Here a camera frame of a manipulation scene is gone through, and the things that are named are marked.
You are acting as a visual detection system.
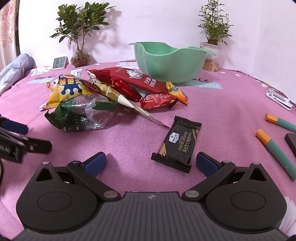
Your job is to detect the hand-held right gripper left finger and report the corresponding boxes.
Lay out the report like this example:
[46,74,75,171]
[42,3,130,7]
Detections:
[35,152,121,200]

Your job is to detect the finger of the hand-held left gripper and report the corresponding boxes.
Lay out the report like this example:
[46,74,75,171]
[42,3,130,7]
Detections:
[0,116,28,136]
[0,128,52,154]

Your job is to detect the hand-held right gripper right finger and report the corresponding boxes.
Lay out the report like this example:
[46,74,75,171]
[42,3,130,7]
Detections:
[182,152,268,200]

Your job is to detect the black cracker packet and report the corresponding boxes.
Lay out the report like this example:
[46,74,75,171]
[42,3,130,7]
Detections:
[151,115,202,174]

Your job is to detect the dark green snack packet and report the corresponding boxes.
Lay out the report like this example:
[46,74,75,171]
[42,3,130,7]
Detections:
[44,95,93,132]

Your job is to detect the clear packet with green edge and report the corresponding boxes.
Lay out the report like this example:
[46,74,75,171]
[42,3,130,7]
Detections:
[84,96,119,131]

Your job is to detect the yellow snack packet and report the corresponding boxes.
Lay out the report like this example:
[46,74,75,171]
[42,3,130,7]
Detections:
[39,74,93,112]

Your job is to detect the brown pointed foil packet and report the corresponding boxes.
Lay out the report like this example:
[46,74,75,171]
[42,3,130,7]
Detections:
[79,80,171,128]

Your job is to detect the gold cone snack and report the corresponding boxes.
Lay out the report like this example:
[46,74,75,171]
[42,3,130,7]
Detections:
[89,72,134,109]

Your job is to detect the small orange snack packet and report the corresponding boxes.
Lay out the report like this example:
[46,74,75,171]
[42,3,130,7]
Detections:
[166,81,189,105]

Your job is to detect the red packet with gold lettering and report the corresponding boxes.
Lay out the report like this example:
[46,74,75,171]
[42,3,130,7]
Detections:
[140,91,179,110]

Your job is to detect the dark red gold-striped packet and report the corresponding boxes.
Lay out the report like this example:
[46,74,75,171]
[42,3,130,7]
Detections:
[86,69,142,102]

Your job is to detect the red packet with white picture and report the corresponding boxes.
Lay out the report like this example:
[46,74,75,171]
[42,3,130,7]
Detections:
[110,67,168,94]

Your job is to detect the green plastic bowl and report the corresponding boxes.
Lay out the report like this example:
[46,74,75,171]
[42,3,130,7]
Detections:
[129,41,216,85]

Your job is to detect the pink printed tablecloth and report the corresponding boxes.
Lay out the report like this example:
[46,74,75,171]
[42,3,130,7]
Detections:
[0,59,296,241]

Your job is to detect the blue-grey checked cloth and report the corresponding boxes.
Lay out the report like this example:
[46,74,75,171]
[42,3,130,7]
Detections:
[0,53,37,93]

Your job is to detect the teal pen with gold cap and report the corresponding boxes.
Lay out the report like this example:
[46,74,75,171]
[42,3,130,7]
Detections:
[255,129,296,181]

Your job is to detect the white digital clock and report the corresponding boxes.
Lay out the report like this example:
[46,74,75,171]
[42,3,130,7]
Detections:
[52,56,68,70]

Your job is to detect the small yellow green toy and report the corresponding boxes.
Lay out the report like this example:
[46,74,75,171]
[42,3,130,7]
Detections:
[265,113,296,133]

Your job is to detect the black flat box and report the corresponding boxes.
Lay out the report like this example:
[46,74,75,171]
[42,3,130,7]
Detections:
[284,133,296,159]

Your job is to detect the floral curtain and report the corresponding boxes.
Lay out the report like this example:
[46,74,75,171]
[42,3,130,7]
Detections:
[0,3,21,67]

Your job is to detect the thin plant in white pot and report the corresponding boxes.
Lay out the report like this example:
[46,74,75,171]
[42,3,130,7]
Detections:
[198,0,234,72]

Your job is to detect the leafy plant in glass vase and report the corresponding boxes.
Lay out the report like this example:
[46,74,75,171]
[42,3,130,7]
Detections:
[50,2,116,68]

